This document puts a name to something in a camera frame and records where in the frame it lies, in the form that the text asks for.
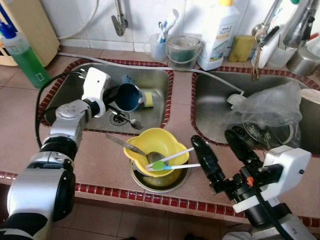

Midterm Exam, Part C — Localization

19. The small chrome wall tap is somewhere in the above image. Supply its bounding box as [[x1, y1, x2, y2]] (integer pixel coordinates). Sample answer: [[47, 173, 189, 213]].
[[111, 0, 129, 37]]

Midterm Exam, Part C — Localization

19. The clear toothbrush cup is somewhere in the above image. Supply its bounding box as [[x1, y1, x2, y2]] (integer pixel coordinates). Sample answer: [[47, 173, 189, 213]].
[[144, 32, 168, 62]]

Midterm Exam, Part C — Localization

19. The small clear bucket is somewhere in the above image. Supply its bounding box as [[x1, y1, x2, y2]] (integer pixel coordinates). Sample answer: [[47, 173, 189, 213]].
[[166, 34, 203, 71]]

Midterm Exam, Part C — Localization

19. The white detergent bottle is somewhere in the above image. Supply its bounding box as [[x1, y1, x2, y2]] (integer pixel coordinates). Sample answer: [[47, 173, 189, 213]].
[[196, 0, 241, 71]]

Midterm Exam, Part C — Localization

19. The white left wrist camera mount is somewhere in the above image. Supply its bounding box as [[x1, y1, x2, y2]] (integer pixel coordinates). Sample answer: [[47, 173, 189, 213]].
[[81, 67, 112, 118]]

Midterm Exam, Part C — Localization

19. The beige water filter machine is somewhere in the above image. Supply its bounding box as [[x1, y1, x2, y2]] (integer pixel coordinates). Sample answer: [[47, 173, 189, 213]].
[[0, 0, 60, 67]]

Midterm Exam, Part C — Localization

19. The clear plastic bag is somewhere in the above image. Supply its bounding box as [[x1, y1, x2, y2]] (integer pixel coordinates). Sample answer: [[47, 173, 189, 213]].
[[223, 81, 303, 150]]

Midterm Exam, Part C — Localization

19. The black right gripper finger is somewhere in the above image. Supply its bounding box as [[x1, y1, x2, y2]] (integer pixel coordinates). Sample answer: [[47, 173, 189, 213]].
[[225, 129, 262, 170], [191, 134, 227, 193]]

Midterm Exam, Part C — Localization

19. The chrome gooseneck faucet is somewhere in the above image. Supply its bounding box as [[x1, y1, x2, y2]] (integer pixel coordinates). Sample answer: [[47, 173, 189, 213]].
[[250, 0, 318, 81]]

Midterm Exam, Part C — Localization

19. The clear plastic container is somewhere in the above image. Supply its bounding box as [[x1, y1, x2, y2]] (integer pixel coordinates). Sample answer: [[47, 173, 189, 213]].
[[305, 35, 320, 56]]

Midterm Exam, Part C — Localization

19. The steel fork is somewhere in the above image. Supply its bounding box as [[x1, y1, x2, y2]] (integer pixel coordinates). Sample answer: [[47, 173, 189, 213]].
[[106, 104, 145, 130]]

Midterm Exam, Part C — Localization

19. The white filter hose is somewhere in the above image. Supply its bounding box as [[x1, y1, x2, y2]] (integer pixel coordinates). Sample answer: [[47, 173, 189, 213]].
[[57, 51, 246, 108]]

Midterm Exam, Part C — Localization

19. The steel cup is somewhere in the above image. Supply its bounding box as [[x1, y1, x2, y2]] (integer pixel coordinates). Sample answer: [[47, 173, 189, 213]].
[[286, 46, 318, 77]]

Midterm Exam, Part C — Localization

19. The bright yellow sponge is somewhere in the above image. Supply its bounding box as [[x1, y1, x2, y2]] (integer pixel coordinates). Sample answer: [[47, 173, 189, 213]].
[[142, 89, 158, 109]]

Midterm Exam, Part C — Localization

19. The red-tipped white utensil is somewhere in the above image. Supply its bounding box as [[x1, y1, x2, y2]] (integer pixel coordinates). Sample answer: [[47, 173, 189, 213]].
[[295, 32, 320, 51]]

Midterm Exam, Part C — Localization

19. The round steel-rimmed lid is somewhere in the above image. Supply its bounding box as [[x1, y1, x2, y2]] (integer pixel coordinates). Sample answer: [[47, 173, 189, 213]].
[[242, 120, 293, 150]]

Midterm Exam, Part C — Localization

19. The mustard yellow sponge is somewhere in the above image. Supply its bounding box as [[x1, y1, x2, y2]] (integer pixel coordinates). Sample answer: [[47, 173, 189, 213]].
[[228, 35, 256, 63]]

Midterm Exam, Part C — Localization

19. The green chopstick clip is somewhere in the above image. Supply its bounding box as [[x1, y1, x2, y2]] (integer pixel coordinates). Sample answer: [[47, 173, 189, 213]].
[[151, 160, 166, 172]]

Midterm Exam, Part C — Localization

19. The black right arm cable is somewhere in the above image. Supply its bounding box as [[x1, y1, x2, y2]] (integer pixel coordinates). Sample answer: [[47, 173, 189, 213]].
[[247, 172, 296, 240]]

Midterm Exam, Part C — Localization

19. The steel spoon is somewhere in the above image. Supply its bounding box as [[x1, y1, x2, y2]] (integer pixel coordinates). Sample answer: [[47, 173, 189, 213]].
[[106, 134, 150, 157]]

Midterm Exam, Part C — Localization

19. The yellow plastic bowl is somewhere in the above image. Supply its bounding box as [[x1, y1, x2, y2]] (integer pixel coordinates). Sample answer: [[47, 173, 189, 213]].
[[123, 127, 190, 177]]

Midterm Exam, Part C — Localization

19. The steel sink basin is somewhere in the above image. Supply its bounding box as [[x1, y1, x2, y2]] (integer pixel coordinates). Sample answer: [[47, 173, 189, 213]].
[[190, 67, 320, 156], [39, 58, 175, 137]]

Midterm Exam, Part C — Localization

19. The dark blue mug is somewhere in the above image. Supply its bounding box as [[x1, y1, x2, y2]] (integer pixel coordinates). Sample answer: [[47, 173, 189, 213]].
[[114, 75, 151, 112]]

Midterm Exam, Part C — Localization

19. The white plastic cup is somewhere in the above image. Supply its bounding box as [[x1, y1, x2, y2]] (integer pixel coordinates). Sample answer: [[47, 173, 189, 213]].
[[265, 42, 293, 69]]

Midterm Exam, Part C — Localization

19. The green dish soap bottle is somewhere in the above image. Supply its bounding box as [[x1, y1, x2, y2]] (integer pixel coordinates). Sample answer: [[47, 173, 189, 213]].
[[0, 22, 52, 90]]

